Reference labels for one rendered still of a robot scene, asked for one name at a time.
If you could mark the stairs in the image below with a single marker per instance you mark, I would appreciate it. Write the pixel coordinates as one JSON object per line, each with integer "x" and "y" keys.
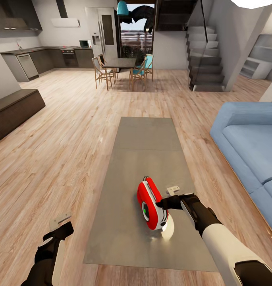
{"x": 203, "y": 64}

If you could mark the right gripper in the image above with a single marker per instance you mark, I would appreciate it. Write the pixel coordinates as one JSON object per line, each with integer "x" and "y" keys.
{"x": 167, "y": 203}

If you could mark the sofa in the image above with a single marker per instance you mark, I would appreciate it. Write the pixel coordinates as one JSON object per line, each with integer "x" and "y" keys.
{"x": 242, "y": 131}

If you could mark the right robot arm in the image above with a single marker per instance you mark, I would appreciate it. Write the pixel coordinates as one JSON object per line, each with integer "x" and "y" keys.
{"x": 237, "y": 264}

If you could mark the fridge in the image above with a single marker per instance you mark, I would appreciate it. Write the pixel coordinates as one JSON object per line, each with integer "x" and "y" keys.
{"x": 104, "y": 32}

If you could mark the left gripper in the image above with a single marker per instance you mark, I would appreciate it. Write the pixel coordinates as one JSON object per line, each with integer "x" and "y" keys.
{"x": 65, "y": 230}

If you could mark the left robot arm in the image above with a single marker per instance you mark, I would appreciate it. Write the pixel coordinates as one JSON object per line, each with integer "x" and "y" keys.
{"x": 50, "y": 254}

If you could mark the radio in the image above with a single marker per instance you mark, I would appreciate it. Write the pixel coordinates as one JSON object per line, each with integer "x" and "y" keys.
{"x": 148, "y": 195}

